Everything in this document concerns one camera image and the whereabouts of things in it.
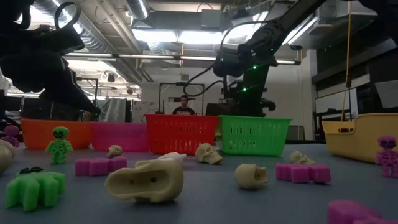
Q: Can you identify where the cream plastic skull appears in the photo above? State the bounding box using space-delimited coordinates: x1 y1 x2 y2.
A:
107 144 124 158
195 142 224 165
104 157 184 203
289 151 315 166
234 164 268 190
0 139 16 172

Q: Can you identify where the long ceiling light fixture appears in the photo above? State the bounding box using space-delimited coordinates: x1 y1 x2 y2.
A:
63 52 302 65

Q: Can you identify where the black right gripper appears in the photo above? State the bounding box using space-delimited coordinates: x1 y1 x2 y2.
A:
229 93 277 118

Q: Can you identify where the black desk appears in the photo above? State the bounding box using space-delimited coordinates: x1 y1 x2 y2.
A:
312 108 345 141

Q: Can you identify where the green skeleton figure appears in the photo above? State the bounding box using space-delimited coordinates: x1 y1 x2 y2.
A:
5 167 66 212
45 126 74 165

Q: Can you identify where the grey cloth cover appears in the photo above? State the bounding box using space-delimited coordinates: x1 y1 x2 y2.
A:
95 98 127 123

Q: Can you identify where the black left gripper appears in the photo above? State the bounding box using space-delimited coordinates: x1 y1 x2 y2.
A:
0 29 102 114

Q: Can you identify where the white wall board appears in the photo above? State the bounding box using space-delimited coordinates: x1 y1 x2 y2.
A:
315 88 359 114

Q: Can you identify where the long silver air duct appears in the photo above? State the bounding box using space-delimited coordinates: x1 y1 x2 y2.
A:
34 0 144 85

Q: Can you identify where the whiteboard with notes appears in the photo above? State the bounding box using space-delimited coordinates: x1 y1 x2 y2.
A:
131 100 158 123

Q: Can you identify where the person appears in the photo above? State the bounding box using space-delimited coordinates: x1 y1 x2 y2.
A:
172 95 197 116

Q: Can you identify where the orange plastic bin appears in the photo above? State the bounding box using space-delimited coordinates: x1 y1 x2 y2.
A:
21 119 93 149

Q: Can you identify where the green slotted plastic basket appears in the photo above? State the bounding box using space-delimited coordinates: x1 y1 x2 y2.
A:
218 115 292 157

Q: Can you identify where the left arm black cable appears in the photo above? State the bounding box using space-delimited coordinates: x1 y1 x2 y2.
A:
54 1 82 30

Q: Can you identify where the black cabinet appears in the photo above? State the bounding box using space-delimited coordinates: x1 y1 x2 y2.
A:
205 102 225 116

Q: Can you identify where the yellow plastic bin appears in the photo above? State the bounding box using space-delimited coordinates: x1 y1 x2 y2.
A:
322 113 398 164

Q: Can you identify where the red slotted plastic basket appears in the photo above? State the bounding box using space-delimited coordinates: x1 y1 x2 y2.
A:
144 114 220 156

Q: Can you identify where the yellow hanging cord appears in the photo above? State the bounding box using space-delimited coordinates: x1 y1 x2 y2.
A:
341 0 354 123

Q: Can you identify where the silver round air duct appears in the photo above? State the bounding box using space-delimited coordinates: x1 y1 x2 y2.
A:
124 0 150 20

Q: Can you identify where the black gantry frame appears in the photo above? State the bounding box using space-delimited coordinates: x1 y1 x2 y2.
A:
157 82 205 116
76 77 100 123

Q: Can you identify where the pink skeleton figure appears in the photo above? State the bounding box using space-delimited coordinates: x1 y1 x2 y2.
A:
374 135 398 179
275 163 332 184
1 125 21 148
328 200 398 224
74 156 128 177

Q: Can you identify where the pink plastic bin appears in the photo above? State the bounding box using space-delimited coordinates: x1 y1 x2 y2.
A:
90 121 149 152

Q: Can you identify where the row of black monitors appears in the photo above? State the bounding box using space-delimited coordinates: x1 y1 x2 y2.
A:
20 96 82 121

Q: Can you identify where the grey ceiling box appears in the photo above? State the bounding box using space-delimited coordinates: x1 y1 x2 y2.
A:
200 8 222 29

